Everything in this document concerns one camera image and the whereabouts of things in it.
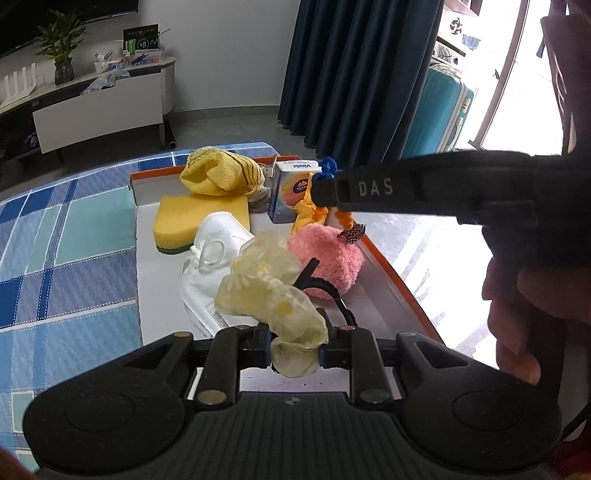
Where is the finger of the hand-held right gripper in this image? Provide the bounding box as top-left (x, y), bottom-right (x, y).
top-left (310, 172), bottom-right (342, 209)

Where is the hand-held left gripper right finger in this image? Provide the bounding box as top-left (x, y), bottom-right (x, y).
top-left (318, 323), bottom-right (472, 410)

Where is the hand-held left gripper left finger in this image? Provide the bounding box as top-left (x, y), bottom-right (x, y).
top-left (117, 323), bottom-right (274, 412)

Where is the colourful tissue pack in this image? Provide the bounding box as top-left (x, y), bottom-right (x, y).
top-left (268, 159), bottom-right (321, 224)

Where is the pink fluffy scrunchie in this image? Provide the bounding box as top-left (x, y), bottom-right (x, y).
top-left (287, 223), bottom-right (368, 301)

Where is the grey cable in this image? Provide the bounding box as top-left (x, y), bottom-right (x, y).
top-left (249, 159), bottom-right (278, 214)

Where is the pale yellow sheer scrunchie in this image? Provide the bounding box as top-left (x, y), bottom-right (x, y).
top-left (215, 231), bottom-right (329, 380)

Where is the black hair band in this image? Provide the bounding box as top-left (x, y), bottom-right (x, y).
top-left (293, 257), bottom-right (357, 329)

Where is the yellow striped towel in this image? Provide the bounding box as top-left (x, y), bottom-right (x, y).
top-left (179, 147), bottom-right (265, 198)

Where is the white orange-edged box lid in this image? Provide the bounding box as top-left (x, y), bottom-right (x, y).
top-left (129, 154), bottom-right (448, 398)

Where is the white face mask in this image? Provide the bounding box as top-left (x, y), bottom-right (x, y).
top-left (179, 211), bottom-right (257, 337)

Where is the yellow sponge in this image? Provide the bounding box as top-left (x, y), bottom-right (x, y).
top-left (154, 194), bottom-right (252, 256)

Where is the person's right hand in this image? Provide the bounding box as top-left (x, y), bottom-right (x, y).
top-left (481, 256), bottom-right (591, 386)

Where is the teal suitcase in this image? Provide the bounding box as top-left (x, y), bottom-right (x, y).
top-left (399, 65), bottom-right (476, 160)

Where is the dark blue curtain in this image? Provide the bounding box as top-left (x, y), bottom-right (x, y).
top-left (278, 0), bottom-right (446, 169)

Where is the blue checked tablecloth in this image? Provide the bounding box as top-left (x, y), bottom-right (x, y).
top-left (0, 141), bottom-right (282, 462)

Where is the black green box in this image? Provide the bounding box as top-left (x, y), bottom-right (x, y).
top-left (122, 23), bottom-right (162, 54)

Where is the white dark TV stand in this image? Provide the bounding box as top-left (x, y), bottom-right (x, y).
top-left (0, 55), bottom-right (177, 162)

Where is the pile of small clutter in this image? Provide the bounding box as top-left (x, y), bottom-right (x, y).
top-left (81, 44), bottom-right (167, 95)

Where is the plant in dark vase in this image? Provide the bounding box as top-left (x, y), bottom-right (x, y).
top-left (34, 9), bottom-right (88, 86)

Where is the white router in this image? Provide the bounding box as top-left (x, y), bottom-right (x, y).
top-left (0, 65), bottom-right (42, 109)

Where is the black television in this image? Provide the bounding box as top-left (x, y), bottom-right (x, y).
top-left (0, 0), bottom-right (139, 58)

